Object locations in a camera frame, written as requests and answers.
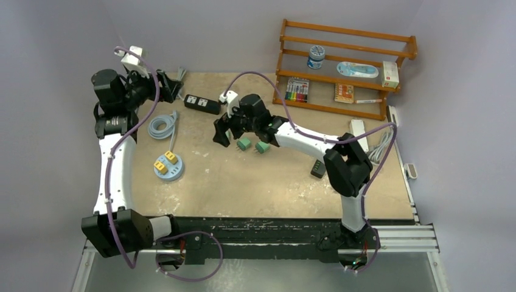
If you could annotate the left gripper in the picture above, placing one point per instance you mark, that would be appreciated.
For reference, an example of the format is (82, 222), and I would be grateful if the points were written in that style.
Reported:
(168, 88)

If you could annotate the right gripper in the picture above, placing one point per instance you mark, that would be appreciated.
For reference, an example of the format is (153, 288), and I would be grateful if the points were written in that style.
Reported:
(222, 125)

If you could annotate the black power strip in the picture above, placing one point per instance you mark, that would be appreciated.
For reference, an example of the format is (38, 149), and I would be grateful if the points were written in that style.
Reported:
(318, 169)
(202, 104)

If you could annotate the yellow charger plug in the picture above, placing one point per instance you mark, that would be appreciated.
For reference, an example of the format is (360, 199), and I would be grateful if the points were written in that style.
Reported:
(171, 157)
(160, 168)

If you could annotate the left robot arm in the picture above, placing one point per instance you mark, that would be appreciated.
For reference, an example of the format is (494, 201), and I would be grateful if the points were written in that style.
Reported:
(115, 227)

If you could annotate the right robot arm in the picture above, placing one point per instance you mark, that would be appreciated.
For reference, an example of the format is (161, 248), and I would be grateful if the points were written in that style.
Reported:
(347, 166)

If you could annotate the round white socket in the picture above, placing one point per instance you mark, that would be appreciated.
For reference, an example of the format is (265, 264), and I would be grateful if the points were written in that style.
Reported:
(174, 171)

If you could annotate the marker pen set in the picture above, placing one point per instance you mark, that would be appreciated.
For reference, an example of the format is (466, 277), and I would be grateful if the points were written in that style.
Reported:
(297, 90)

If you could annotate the blue white jar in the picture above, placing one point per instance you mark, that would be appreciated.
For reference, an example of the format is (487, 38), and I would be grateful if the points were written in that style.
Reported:
(316, 57)

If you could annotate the small orange notebook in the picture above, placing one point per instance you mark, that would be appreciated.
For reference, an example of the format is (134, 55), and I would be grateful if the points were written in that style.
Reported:
(344, 93)

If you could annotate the wooden shelf rack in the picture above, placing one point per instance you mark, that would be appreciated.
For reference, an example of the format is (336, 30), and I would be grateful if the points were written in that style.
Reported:
(341, 44)

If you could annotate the blue oval package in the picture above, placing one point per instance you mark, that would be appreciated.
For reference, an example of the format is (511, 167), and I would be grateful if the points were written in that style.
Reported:
(350, 69)

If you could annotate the white pen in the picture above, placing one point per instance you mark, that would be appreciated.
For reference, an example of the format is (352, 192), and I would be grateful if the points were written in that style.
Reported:
(368, 101)

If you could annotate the white red box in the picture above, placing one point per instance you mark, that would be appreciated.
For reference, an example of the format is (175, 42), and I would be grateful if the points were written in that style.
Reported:
(390, 74)

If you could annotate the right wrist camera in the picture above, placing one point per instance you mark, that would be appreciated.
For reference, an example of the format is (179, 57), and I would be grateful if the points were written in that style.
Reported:
(231, 100)

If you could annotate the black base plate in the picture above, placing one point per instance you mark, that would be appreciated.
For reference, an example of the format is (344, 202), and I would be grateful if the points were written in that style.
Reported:
(325, 240)

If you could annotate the white wall clip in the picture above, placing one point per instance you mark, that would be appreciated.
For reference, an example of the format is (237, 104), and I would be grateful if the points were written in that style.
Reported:
(410, 171)
(392, 115)

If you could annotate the lower white wall clip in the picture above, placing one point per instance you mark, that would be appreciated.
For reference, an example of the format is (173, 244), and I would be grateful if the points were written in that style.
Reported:
(410, 171)

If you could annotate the aluminium rail frame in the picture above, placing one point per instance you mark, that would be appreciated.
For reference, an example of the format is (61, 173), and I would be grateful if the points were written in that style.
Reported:
(393, 238)

